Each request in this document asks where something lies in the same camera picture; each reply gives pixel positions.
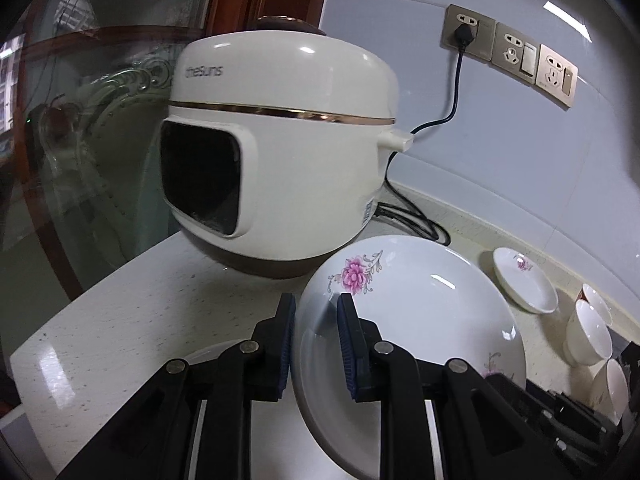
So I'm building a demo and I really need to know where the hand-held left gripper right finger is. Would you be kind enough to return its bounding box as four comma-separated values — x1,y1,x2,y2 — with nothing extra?
336,292,586,480

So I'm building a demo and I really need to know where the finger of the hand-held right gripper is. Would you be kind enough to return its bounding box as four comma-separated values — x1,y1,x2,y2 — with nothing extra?
490,376,620,468

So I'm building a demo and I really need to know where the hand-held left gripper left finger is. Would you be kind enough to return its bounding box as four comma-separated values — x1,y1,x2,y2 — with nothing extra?
55,292,297,480

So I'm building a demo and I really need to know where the large white floral plate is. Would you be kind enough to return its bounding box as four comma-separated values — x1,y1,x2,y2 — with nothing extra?
292,235,527,480

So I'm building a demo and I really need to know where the white bowl with red band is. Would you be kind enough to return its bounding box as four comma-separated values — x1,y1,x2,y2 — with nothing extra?
579,282,615,327

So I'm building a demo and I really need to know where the white ceramic bowl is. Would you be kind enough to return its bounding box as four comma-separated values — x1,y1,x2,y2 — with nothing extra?
565,300,614,367
592,358,630,426

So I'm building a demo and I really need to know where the small white floral dish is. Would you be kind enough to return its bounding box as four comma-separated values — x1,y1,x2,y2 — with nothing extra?
492,247,559,314

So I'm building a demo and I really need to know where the cream electric rice cooker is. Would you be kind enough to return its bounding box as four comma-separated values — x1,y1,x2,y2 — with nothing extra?
159,16,415,278

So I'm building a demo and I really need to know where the glass door panel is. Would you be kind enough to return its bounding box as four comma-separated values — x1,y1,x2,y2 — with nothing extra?
0,0,236,311

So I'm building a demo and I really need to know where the black power cord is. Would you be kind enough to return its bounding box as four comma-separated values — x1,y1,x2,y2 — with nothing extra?
375,14,478,246

